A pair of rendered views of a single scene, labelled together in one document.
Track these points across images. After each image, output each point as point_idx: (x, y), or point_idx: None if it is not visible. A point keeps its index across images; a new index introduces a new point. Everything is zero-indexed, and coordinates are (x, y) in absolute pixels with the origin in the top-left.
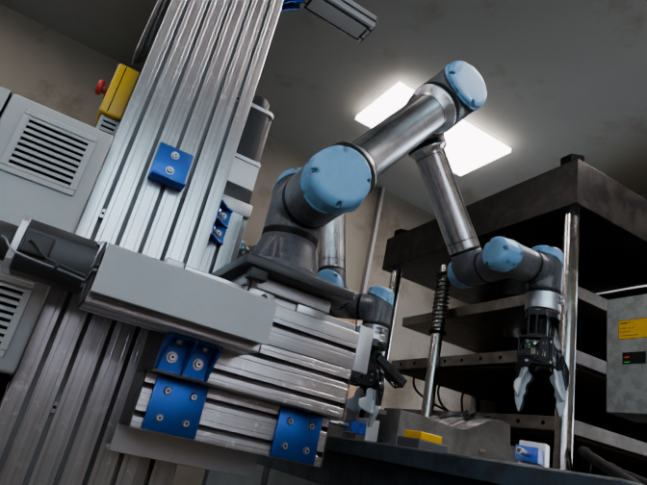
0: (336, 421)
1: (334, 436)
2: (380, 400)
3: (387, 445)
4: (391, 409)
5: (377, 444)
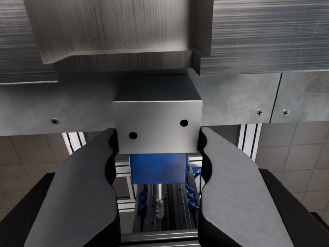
0: (160, 204)
1: (41, 133)
2: (282, 193)
3: (312, 119)
4: (253, 73)
5: (269, 121)
